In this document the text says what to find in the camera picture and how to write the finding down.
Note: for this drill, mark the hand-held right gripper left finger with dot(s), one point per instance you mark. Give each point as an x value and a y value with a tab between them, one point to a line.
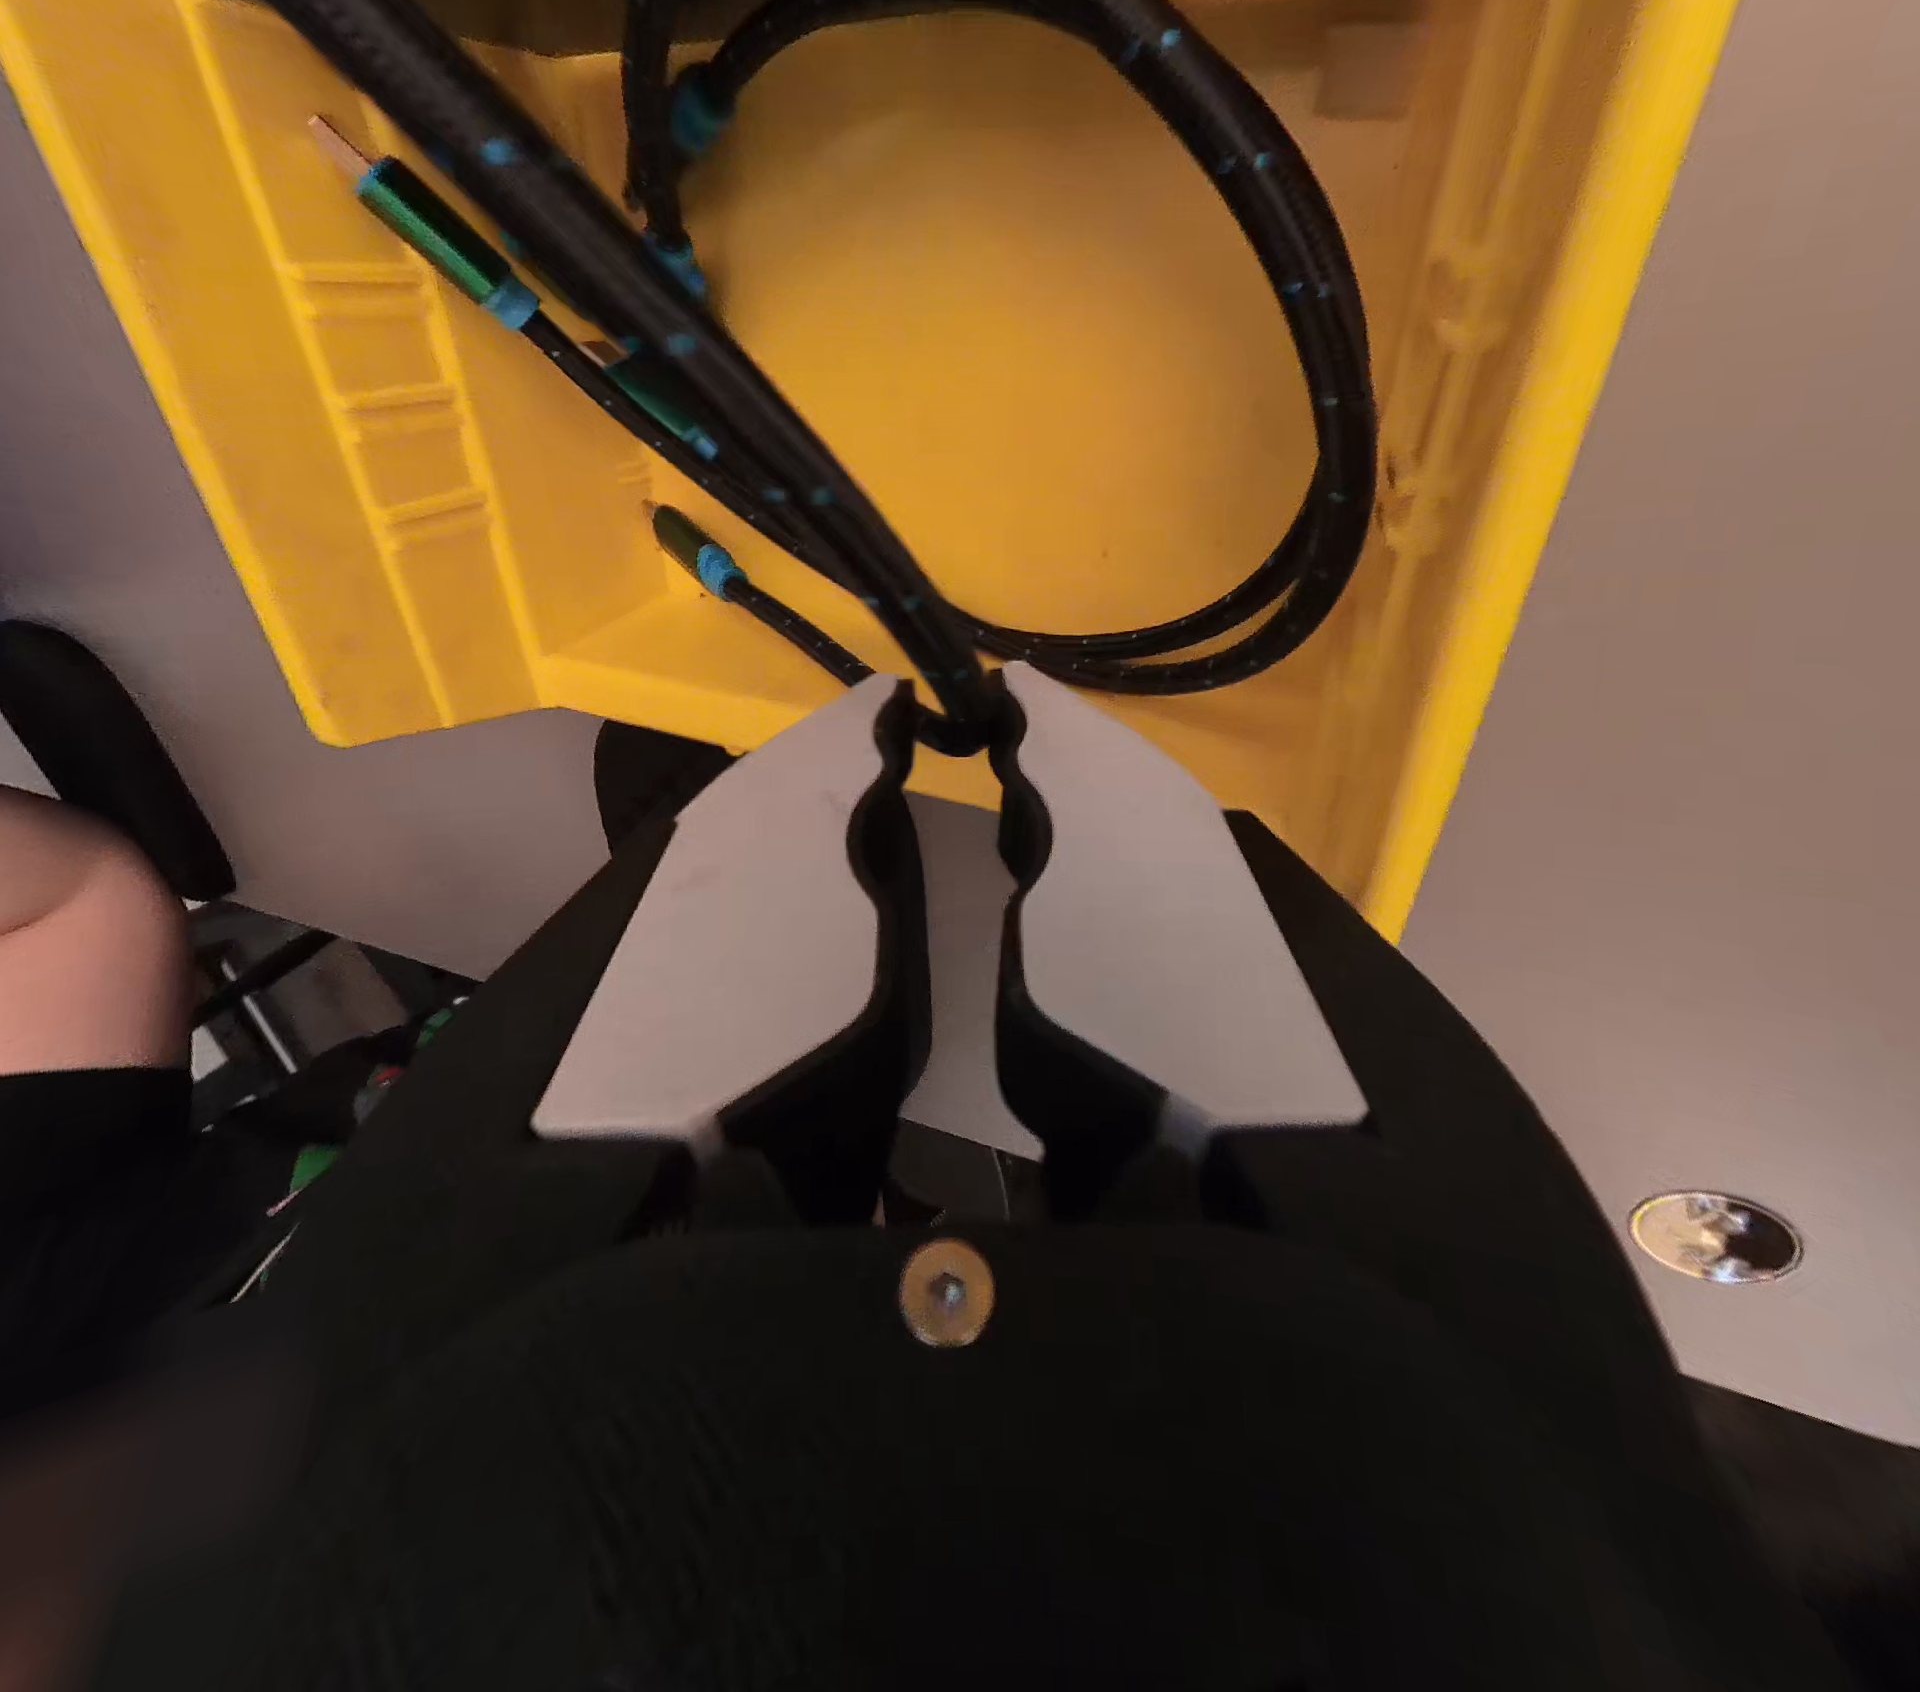
721	957

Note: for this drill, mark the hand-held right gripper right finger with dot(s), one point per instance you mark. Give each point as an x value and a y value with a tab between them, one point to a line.
1186	957

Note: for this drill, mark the yellow plastic bin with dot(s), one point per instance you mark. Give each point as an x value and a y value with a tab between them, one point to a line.
1020	298

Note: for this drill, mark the person's left forearm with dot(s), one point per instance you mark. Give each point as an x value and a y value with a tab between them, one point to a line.
75	957

